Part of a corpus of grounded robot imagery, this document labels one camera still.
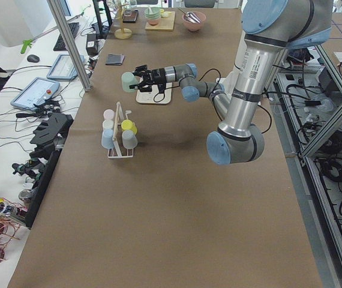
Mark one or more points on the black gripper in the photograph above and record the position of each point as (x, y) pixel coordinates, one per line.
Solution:
(157, 76)

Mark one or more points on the green cup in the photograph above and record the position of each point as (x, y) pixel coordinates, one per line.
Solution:
(128, 78)

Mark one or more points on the cream rabbit tray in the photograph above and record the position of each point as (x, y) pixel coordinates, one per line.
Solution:
(154, 97)

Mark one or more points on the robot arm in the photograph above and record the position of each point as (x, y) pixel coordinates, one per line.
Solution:
(270, 27)

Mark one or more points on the pink cup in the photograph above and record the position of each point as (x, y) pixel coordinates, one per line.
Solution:
(109, 114)

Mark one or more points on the yellow cup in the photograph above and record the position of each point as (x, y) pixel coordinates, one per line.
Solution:
(129, 125)

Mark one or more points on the cream white cup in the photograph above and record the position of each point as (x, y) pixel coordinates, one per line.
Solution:
(108, 124)

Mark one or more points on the grey cup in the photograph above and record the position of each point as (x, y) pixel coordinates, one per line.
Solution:
(129, 139)

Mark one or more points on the light blue cup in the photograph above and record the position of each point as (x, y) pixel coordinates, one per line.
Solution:
(107, 139)

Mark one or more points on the grey folded cloth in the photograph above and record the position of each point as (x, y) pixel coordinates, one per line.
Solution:
(115, 59)

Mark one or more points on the wooden mug tree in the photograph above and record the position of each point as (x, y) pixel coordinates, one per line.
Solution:
(122, 32)

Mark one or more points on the wooden cutting board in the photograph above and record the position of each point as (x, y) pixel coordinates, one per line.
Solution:
(166, 23)

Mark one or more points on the stacked green bowls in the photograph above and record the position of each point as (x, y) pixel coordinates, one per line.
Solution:
(153, 15)

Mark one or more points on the pink ribbed bowl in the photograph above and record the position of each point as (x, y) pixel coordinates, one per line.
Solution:
(194, 25)

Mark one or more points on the blue teach pendant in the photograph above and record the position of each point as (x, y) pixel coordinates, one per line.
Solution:
(62, 69)
(36, 93)

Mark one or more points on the metal ice scoop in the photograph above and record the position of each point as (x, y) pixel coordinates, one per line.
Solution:
(190, 16)

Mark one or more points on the black computer mouse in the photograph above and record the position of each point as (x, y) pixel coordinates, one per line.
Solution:
(33, 58)

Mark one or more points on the white wire cup rack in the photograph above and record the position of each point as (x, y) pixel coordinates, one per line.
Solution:
(119, 151)

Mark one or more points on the aluminium frame post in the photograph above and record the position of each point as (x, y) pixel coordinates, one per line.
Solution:
(61, 22)

